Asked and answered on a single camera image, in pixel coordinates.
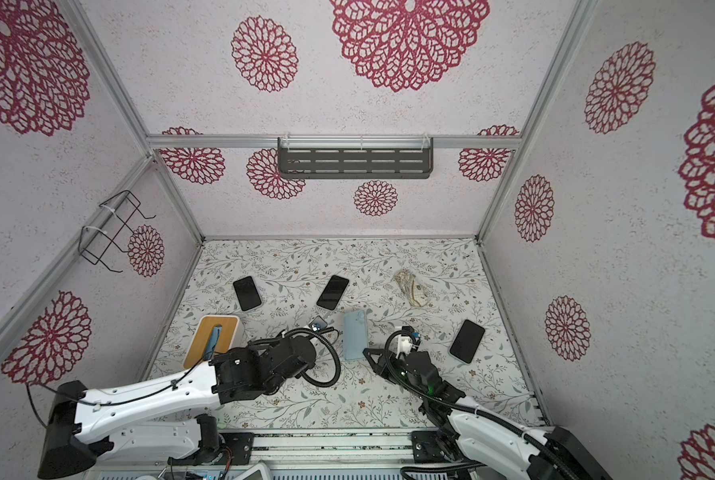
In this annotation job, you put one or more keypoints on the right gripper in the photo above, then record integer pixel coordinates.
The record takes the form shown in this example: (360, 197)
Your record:
(390, 360)

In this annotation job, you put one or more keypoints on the pale green phone case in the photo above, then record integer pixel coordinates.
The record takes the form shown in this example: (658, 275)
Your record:
(355, 335)

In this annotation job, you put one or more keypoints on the black phone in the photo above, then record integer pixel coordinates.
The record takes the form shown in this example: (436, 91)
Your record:
(467, 341)
(332, 293)

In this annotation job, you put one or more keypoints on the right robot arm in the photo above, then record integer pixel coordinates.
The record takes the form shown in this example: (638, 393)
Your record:
(468, 433)

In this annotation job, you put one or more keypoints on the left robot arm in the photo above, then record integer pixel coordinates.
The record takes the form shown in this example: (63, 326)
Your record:
(80, 418)

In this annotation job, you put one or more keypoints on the crumpled clear plastic bag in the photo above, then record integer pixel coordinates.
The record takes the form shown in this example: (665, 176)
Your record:
(413, 289)

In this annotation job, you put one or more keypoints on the white wooden-top tissue box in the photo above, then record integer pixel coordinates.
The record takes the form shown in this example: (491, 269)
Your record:
(215, 334)

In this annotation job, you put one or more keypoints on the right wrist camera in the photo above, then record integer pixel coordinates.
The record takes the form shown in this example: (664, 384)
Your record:
(408, 341)

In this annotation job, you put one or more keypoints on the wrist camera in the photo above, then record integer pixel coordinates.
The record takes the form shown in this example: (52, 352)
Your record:
(317, 324)
(408, 341)

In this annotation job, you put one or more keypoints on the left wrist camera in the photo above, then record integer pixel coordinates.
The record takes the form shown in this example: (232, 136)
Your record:
(317, 324)

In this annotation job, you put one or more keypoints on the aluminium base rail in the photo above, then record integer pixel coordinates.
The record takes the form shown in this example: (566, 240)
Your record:
(298, 454)

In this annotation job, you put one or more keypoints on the grey metal wall shelf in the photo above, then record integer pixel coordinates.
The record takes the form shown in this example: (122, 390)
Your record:
(359, 159)

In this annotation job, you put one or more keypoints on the black wire wall rack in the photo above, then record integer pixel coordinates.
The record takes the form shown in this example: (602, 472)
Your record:
(116, 215)

